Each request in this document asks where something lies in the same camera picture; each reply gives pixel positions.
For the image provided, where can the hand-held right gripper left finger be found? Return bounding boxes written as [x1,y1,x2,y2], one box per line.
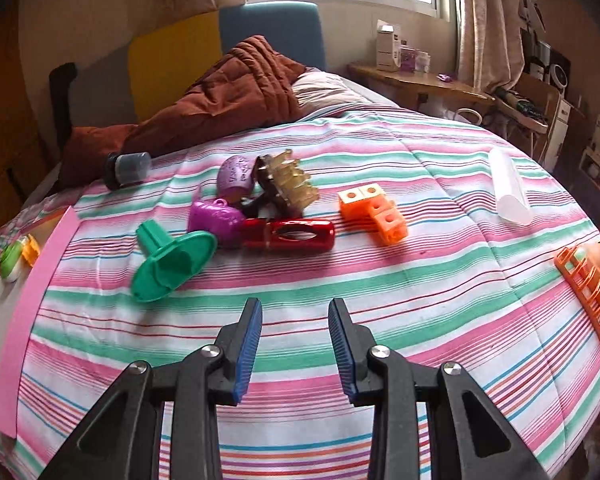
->
[40,298,264,480]

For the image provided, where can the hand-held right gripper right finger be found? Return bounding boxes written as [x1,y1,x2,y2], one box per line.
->
[328,298,551,480]

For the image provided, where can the brown hair brush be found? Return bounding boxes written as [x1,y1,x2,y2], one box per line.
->
[240,149,321,217]

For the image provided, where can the pink cardboard box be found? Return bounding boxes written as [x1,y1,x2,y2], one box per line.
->
[0,205,81,441]

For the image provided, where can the striped bed blanket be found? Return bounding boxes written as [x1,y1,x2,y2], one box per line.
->
[0,107,600,480]

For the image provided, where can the green plastic funnel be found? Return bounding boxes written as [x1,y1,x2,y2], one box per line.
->
[132,220,218,304]

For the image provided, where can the purple toy handbag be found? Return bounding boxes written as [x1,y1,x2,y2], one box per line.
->
[187,198,246,251]

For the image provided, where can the orange connected plastic blocks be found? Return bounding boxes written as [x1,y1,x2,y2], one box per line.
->
[338,183,410,246]

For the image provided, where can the purple oval soap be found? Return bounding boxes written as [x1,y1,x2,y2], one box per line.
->
[218,155,259,199]

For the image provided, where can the black grey jar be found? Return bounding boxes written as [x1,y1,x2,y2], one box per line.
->
[104,150,152,191]

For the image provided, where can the translucent white plastic tube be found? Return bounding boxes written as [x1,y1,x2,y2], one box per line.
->
[488,148,534,225]

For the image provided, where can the small orange plastic piece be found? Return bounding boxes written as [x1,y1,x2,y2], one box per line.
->
[22,237,42,267]

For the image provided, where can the green white round toy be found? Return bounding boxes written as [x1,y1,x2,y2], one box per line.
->
[0,240,31,281]

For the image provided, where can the orange plastic rack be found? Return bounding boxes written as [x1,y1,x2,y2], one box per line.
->
[553,247,600,354]

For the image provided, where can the brown quilt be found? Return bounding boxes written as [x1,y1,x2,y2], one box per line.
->
[60,35,309,189]

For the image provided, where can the pink pillow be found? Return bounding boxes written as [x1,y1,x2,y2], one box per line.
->
[290,71,369,114]

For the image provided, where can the wooden bedside desk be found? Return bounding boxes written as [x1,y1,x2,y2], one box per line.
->
[347,62,496,111]

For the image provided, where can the grey headboard panel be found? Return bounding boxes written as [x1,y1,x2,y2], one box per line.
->
[70,55,139,132]

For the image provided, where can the yellow headboard panel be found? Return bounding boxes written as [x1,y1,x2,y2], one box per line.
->
[127,12,224,121]

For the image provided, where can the tall white box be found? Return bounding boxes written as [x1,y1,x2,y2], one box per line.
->
[376,19,404,72]

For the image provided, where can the black chair back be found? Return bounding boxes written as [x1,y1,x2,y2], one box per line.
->
[48,62,79,162]

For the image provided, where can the blue headboard panel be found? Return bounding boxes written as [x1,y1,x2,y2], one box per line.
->
[218,1,327,72]

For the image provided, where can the red plastic handle toy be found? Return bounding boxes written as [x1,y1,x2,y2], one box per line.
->
[239,217,336,252]

